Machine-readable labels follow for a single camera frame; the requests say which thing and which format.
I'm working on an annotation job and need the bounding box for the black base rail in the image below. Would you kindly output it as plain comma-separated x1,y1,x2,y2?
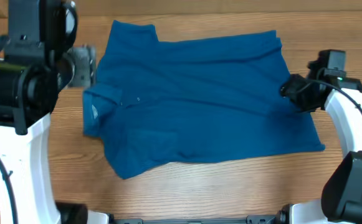
108,212,289,224

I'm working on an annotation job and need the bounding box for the dark blue t-shirt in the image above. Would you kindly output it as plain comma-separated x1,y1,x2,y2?
83,21,325,179

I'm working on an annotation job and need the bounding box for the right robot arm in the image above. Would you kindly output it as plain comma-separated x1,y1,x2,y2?
271,49,362,224

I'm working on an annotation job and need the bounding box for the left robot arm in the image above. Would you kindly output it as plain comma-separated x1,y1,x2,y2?
0,0,113,224

